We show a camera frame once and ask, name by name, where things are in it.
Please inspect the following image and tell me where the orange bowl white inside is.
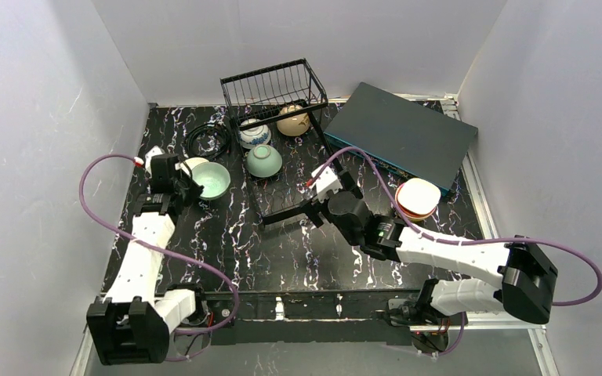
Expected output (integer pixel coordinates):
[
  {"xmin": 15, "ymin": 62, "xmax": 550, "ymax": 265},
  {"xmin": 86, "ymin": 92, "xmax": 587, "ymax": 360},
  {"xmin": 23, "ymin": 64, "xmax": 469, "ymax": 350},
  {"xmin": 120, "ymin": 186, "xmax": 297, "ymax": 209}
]
[{"xmin": 394, "ymin": 178, "xmax": 441, "ymax": 215}]

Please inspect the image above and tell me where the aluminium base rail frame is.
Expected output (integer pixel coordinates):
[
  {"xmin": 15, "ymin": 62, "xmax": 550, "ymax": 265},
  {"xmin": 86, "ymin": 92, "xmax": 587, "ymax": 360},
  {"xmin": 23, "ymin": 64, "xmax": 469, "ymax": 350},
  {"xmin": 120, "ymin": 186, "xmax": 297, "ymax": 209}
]
[{"xmin": 72, "ymin": 289, "xmax": 559, "ymax": 375}]

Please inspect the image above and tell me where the coiled black cable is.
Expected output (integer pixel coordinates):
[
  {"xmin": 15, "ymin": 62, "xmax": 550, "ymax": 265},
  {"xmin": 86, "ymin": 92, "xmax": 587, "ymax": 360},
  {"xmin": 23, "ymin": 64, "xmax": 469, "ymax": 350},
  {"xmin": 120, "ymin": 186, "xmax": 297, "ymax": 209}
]
[{"xmin": 183, "ymin": 123, "xmax": 232, "ymax": 161}]

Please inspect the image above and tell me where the white ribbed ceramic bowl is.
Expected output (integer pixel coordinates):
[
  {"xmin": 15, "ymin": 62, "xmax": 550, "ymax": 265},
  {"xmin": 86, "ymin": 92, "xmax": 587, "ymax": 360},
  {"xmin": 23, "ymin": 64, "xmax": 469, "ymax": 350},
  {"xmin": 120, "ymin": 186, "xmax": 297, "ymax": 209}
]
[{"xmin": 179, "ymin": 157, "xmax": 208, "ymax": 175}]

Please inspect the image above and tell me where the yellow plastic bowl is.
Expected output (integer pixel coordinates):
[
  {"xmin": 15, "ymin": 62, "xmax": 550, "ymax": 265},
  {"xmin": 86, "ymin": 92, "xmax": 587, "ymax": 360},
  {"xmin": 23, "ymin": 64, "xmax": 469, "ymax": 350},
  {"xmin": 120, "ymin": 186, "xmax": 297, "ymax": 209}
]
[{"xmin": 402, "ymin": 210, "xmax": 434, "ymax": 222}]

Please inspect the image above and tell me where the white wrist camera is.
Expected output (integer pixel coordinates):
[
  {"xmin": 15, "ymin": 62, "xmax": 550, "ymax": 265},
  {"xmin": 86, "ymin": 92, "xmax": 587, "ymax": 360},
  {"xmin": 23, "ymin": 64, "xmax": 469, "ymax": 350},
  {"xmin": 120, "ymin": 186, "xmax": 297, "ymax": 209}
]
[
  {"xmin": 310, "ymin": 166, "xmax": 343, "ymax": 202},
  {"xmin": 144, "ymin": 146, "xmax": 165, "ymax": 174}
]

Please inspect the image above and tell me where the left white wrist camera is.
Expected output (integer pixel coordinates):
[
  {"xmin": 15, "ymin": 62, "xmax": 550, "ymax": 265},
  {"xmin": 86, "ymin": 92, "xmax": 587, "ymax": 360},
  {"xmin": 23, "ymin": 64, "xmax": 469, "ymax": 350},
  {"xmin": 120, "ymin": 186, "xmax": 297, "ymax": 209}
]
[{"xmin": 144, "ymin": 146, "xmax": 165, "ymax": 174}]

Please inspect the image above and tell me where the pale green ceramic bowl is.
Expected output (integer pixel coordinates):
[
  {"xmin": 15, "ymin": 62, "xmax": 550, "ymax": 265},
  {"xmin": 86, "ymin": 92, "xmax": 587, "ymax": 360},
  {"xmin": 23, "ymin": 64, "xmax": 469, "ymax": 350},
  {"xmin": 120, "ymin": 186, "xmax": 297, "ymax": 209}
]
[{"xmin": 246, "ymin": 144, "xmax": 282, "ymax": 178}]

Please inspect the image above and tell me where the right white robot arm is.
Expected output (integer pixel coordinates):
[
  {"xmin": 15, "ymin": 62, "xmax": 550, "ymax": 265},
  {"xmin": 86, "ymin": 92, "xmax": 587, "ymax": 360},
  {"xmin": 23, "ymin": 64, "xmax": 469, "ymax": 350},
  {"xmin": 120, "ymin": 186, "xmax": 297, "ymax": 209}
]
[{"xmin": 310, "ymin": 168, "xmax": 558, "ymax": 324}]

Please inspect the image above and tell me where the green lined ceramic bowl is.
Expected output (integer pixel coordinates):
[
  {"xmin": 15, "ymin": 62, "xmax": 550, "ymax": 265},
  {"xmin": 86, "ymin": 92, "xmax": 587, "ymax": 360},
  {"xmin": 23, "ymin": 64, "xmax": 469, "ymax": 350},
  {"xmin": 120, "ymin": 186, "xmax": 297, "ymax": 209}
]
[{"xmin": 191, "ymin": 162, "xmax": 231, "ymax": 201}]

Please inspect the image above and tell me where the beige ceramic bowl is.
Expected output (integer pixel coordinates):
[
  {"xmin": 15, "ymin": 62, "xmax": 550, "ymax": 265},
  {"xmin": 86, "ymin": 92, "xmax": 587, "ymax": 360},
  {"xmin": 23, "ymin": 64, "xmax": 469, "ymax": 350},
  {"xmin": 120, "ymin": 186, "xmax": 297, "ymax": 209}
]
[{"xmin": 277, "ymin": 113, "xmax": 310, "ymax": 137}]

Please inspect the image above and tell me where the blue white patterned bowl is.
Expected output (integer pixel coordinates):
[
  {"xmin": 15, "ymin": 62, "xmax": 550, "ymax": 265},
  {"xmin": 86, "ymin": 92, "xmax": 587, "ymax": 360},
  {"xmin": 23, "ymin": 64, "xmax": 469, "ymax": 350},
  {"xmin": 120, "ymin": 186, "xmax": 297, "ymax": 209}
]
[{"xmin": 239, "ymin": 125, "xmax": 272, "ymax": 150}]

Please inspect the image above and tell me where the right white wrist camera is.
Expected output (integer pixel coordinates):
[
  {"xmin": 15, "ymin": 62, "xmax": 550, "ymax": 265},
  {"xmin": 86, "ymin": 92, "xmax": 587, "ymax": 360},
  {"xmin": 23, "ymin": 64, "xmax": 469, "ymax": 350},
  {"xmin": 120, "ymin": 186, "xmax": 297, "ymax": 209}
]
[{"xmin": 310, "ymin": 166, "xmax": 343, "ymax": 202}]

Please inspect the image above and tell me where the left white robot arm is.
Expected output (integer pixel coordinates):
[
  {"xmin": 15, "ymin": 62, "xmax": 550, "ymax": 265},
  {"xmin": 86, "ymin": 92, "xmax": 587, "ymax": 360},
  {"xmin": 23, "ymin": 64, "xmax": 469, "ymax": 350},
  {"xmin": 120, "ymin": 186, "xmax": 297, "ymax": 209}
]
[{"xmin": 86, "ymin": 154, "xmax": 207, "ymax": 365}]

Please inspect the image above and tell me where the grey teal network switch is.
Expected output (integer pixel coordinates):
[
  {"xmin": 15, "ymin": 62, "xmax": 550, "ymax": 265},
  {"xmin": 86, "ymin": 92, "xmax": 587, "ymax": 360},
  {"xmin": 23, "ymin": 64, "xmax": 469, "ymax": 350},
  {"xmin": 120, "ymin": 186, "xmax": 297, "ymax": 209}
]
[{"xmin": 325, "ymin": 82, "xmax": 478, "ymax": 195}]

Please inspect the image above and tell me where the black wire dish rack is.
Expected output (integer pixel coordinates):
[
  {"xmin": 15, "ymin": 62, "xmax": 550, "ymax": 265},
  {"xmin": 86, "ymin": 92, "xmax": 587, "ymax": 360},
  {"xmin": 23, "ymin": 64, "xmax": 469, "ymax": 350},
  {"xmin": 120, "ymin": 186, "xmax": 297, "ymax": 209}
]
[{"xmin": 220, "ymin": 59, "xmax": 333, "ymax": 226}]

